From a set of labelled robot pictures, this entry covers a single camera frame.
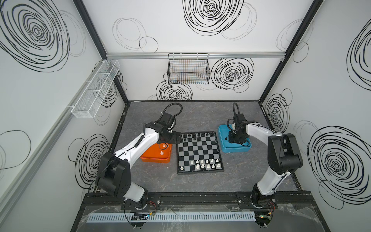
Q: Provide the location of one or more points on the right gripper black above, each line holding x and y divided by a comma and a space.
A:
237, 137

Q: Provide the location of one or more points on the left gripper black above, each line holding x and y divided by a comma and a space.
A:
176, 137

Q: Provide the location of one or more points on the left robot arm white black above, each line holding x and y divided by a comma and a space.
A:
114, 173

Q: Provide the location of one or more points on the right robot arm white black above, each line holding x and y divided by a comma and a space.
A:
283, 156

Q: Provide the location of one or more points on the black white chess board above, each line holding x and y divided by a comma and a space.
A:
198, 152

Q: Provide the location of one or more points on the blue plastic tray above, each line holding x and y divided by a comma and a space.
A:
227, 139

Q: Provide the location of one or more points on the orange plastic tray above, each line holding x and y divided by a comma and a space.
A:
158, 153

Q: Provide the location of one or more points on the black wire basket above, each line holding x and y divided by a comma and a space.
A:
189, 68

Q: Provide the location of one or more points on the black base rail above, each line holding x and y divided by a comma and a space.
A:
242, 199

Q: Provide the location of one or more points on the white slotted cable duct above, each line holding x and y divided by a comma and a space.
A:
171, 217

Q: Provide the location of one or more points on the white wire shelf basket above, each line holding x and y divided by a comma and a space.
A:
91, 99

